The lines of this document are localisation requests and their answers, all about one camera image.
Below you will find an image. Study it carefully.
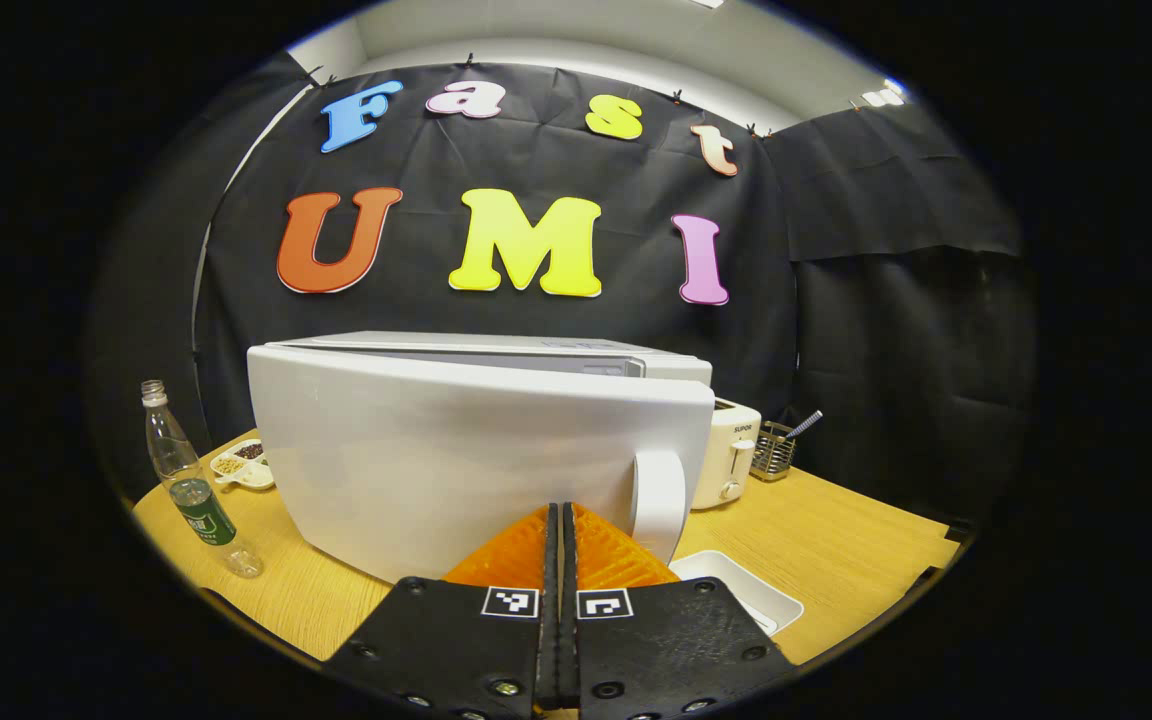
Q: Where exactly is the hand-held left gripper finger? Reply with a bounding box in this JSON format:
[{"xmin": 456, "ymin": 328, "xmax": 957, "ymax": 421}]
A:
[
  {"xmin": 560, "ymin": 502, "xmax": 799, "ymax": 717},
  {"xmin": 322, "ymin": 502, "xmax": 561, "ymax": 717}
]

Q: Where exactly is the white microwave oven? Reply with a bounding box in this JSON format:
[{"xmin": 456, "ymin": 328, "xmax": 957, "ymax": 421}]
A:
[{"xmin": 246, "ymin": 330, "xmax": 717, "ymax": 586}]

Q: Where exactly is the white rectangular plate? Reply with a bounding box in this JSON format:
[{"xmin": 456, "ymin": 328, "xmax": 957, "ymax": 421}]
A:
[{"xmin": 669, "ymin": 550, "xmax": 805, "ymax": 637}]

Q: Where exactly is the white toaster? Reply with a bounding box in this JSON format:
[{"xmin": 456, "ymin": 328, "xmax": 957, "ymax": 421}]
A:
[{"xmin": 691, "ymin": 398, "xmax": 763, "ymax": 511}]

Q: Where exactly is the small white divided dish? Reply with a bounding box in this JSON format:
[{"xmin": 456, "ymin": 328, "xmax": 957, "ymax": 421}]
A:
[{"xmin": 210, "ymin": 438, "xmax": 277, "ymax": 491}]

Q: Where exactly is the clear plastic bottle green label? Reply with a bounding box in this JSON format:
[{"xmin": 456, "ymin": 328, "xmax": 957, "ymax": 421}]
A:
[{"xmin": 141, "ymin": 380, "xmax": 265, "ymax": 579}]

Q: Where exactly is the wire mesh utensil basket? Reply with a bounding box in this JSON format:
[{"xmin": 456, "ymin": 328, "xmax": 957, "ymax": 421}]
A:
[{"xmin": 751, "ymin": 420, "xmax": 799, "ymax": 483}]

